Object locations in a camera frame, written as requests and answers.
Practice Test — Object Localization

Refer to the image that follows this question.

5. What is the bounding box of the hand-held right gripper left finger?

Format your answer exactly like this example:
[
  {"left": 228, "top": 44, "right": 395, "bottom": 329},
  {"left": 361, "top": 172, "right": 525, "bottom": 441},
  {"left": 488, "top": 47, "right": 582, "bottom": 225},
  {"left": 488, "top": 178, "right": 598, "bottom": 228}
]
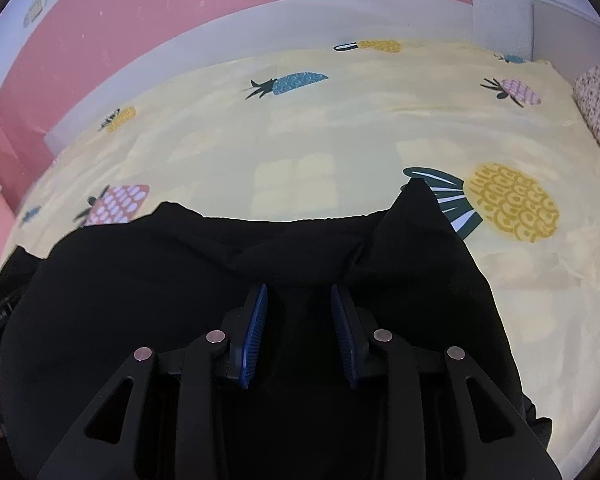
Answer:
[{"left": 37, "top": 282, "right": 269, "bottom": 480}]

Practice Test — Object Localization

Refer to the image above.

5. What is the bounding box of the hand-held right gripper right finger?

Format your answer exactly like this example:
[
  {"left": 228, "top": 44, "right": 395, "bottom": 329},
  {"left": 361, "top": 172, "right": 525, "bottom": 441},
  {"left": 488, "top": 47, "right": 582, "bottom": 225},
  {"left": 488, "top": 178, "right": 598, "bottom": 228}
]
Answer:
[{"left": 330, "top": 284, "right": 563, "bottom": 480}]

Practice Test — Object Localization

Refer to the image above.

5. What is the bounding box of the black jacket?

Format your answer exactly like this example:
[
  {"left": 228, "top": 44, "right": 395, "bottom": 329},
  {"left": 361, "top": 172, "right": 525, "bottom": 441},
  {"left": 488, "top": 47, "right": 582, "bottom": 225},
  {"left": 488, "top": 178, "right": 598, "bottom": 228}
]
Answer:
[{"left": 0, "top": 177, "right": 553, "bottom": 480}]

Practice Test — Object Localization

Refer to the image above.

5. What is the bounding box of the yellow pineapple print bedsheet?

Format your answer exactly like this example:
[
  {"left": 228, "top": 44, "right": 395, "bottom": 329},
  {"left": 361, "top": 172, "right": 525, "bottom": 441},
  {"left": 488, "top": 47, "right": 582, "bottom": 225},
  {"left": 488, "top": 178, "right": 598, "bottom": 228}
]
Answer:
[{"left": 2, "top": 40, "right": 600, "bottom": 466}]

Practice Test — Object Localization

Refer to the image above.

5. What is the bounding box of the beige headboard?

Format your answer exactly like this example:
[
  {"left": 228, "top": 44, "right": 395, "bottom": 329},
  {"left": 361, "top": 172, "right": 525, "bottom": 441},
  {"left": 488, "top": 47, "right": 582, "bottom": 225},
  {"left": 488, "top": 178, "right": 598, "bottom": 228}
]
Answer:
[{"left": 532, "top": 0, "right": 600, "bottom": 81}]

